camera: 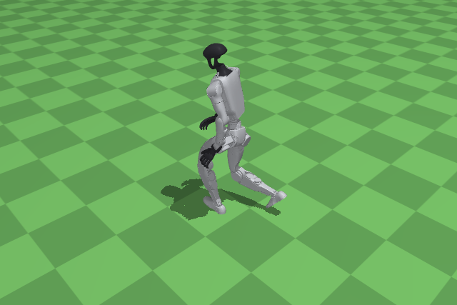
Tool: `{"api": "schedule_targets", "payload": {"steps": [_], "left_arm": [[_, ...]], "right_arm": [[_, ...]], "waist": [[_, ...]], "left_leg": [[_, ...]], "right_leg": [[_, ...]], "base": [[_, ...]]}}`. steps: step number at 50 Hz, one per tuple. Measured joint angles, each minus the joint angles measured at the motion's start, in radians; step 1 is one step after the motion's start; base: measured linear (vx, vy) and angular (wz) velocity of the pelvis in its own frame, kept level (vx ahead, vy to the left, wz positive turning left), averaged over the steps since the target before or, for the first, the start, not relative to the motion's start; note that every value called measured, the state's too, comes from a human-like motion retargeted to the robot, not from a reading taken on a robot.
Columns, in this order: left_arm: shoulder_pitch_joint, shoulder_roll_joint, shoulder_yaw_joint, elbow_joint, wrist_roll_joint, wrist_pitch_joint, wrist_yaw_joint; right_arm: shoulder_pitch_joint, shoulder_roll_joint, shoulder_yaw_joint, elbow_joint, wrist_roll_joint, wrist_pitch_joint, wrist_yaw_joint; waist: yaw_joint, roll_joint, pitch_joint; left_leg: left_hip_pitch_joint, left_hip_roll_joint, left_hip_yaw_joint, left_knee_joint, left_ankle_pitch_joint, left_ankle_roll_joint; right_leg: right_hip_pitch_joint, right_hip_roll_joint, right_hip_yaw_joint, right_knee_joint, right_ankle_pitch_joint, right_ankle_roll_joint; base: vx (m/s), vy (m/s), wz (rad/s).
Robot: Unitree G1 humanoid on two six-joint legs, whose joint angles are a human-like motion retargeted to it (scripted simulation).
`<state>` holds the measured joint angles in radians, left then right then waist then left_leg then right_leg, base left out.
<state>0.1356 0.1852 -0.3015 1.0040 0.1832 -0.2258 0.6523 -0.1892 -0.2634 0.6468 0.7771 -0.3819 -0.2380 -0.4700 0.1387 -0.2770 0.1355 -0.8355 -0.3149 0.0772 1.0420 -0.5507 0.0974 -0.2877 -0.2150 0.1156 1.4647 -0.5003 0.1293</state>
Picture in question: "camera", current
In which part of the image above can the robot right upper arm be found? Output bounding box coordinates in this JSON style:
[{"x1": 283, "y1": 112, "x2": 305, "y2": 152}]
[{"x1": 229, "y1": 67, "x2": 241, "y2": 82}]

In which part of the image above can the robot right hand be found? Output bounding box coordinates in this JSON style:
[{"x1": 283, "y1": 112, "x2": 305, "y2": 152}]
[{"x1": 199, "y1": 114, "x2": 218, "y2": 130}]

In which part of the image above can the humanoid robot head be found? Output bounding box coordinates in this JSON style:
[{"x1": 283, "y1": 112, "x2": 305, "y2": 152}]
[{"x1": 203, "y1": 43, "x2": 232, "y2": 76}]

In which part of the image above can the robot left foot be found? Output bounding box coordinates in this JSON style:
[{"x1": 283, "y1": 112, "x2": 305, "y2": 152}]
[{"x1": 203, "y1": 196, "x2": 226, "y2": 214}]

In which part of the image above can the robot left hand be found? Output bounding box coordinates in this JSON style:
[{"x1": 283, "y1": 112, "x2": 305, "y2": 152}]
[{"x1": 200, "y1": 145, "x2": 222, "y2": 169}]

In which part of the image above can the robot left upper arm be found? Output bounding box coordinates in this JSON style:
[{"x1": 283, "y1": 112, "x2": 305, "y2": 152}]
[{"x1": 206, "y1": 81, "x2": 230, "y2": 126}]

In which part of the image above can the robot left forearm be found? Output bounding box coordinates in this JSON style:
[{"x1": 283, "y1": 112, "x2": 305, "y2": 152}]
[{"x1": 214, "y1": 117, "x2": 227, "y2": 150}]

